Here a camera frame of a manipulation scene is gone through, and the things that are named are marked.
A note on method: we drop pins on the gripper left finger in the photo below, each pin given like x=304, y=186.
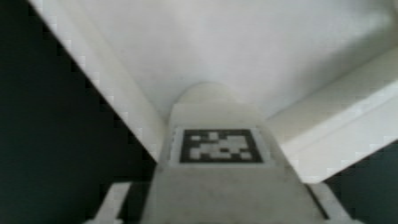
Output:
x=107, y=214

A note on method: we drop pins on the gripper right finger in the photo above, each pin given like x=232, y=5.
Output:
x=338, y=216

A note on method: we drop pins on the white table leg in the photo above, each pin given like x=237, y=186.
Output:
x=225, y=180

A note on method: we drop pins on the white square table top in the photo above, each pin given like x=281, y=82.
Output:
x=303, y=53

